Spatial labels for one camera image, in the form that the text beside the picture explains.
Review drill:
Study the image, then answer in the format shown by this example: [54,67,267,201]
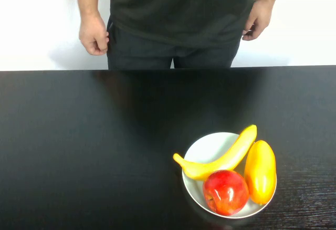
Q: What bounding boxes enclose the person's left hand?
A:
[241,0,274,41]

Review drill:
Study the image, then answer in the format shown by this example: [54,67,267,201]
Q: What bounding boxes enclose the person's right hand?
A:
[78,11,110,56]

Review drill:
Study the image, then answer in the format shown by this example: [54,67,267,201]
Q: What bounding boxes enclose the yellow banana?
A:
[173,124,258,182]

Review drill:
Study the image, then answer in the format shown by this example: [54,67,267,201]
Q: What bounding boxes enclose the black trousers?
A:
[107,17,243,70]

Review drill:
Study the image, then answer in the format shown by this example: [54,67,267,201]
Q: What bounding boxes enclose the black shirt torso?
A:
[110,0,298,48]

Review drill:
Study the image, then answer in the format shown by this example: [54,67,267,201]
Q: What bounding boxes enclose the white bowl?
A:
[182,132,278,219]

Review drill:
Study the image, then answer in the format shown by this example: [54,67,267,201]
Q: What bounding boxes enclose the orange yellow mango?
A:
[244,140,277,206]

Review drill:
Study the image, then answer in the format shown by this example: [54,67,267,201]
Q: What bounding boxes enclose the red apple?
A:
[202,170,250,216]

